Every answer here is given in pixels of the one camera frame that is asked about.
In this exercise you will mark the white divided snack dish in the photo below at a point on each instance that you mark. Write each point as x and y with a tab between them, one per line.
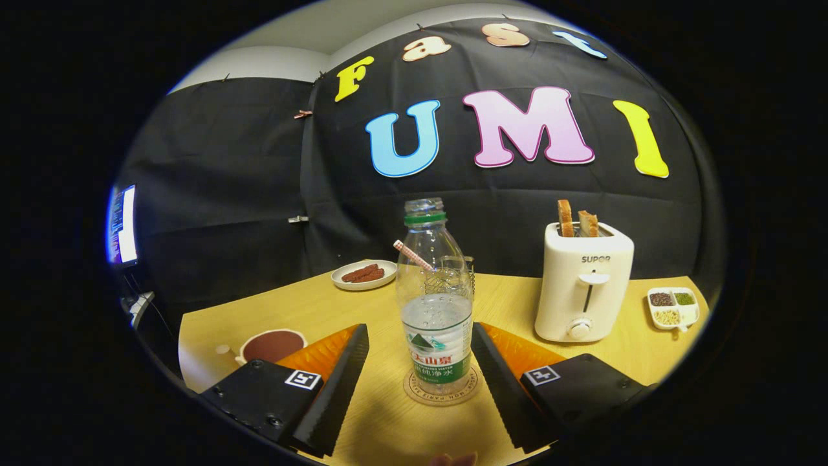
689	314

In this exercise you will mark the clear plastic juice bottle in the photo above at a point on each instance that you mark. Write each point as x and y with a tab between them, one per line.
436	323

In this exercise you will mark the clear drinking glass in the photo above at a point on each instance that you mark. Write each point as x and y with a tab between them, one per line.
468	272

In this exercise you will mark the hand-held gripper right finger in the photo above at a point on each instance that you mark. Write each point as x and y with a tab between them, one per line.
498	388

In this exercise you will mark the white round plate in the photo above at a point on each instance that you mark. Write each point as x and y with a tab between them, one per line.
349	285

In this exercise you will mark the white toaster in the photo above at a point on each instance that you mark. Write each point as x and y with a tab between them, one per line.
582	291

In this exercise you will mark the wooden table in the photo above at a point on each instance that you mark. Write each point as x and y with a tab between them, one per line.
504	304

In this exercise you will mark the round cork coaster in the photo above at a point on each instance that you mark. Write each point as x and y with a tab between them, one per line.
414	395

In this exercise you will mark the computer monitor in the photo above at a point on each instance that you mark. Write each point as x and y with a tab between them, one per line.
123	223

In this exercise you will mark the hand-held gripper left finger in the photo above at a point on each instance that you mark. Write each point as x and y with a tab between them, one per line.
336	395

